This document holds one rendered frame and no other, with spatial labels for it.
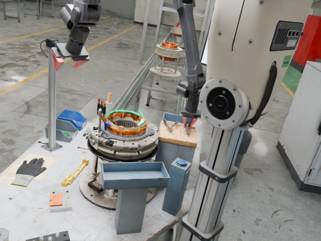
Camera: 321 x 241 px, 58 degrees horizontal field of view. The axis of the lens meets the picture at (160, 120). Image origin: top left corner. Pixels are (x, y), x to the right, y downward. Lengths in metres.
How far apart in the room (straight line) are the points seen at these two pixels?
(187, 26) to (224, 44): 0.58
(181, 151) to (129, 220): 0.42
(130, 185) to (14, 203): 0.56
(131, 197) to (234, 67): 0.63
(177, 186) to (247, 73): 0.67
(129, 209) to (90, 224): 0.20
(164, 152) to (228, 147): 0.54
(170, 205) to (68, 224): 0.44
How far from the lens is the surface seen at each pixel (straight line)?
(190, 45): 1.36
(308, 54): 4.79
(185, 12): 1.36
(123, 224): 1.24
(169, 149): 1.43
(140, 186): 1.11
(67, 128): 1.95
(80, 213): 1.36
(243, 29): 0.77
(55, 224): 1.32
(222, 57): 0.81
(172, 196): 1.34
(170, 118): 1.68
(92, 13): 1.02
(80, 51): 1.12
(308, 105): 3.61
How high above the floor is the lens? 1.70
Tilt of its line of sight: 24 degrees down
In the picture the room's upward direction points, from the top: 10 degrees clockwise
